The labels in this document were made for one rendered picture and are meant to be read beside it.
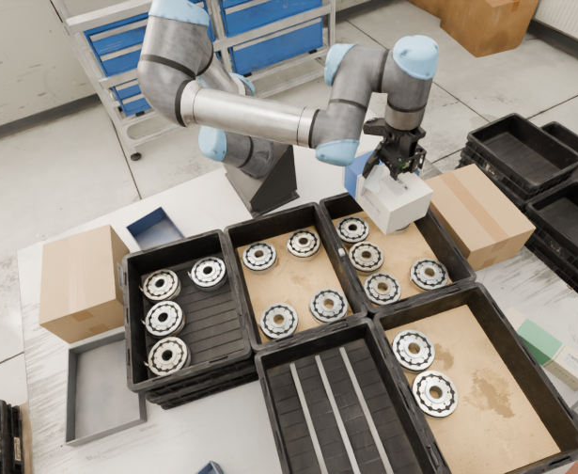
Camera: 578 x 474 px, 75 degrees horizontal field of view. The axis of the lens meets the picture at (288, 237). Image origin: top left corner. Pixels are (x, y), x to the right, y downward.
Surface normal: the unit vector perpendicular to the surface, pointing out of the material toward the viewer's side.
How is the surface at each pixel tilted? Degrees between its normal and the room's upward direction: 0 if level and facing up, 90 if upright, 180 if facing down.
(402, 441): 0
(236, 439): 0
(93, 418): 0
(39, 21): 90
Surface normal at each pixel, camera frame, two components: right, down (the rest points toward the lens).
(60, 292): -0.08, -0.58
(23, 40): 0.46, 0.70
